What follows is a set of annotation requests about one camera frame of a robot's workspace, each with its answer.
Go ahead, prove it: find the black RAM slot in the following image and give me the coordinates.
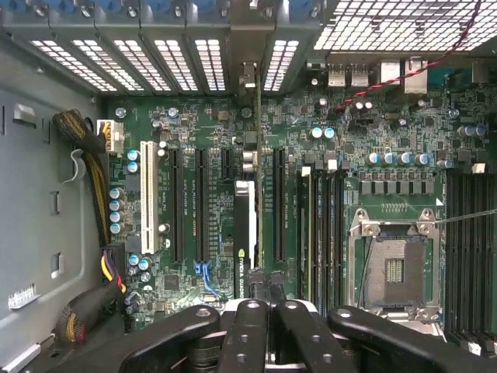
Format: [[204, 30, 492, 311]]
[[335, 162, 348, 312], [446, 170, 460, 339], [459, 170, 472, 343], [314, 170, 326, 308], [485, 170, 497, 350], [325, 159, 337, 312], [471, 170, 485, 347]]

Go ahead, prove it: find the CPU socket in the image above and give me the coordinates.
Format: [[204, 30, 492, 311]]
[[347, 207, 443, 323]]

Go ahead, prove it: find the metal socket cover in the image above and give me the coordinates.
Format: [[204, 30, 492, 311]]
[[370, 302, 444, 326]]

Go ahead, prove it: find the white expansion slot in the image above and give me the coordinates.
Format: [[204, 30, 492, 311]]
[[138, 139, 161, 254]]

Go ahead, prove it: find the short black expansion slot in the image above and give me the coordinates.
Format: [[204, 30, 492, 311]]
[[220, 147, 235, 180]]

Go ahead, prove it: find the thin metal locking lever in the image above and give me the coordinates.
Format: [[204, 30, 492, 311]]
[[434, 208, 497, 226]]

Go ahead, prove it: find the green motherboard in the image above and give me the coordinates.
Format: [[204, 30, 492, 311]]
[[99, 58, 497, 373]]

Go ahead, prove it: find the open black PC case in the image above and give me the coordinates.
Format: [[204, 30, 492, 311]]
[[0, 0, 497, 373]]

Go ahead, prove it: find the perforated metal slot cover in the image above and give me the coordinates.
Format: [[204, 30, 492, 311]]
[[193, 38, 227, 93], [153, 38, 200, 93], [112, 38, 174, 93], [262, 38, 301, 93], [71, 38, 147, 93], [29, 38, 117, 94]]

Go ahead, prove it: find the small blue wire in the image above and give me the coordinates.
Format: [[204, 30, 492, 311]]
[[192, 260, 225, 301]]

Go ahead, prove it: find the braided cable with coloured wires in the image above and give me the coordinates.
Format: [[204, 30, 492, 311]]
[[54, 248, 129, 345]]

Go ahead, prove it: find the black yellow braided power cable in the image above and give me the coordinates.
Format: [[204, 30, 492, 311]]
[[52, 110, 126, 249]]

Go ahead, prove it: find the red black twisted wire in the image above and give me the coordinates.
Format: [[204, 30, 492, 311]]
[[333, 0, 482, 114]]

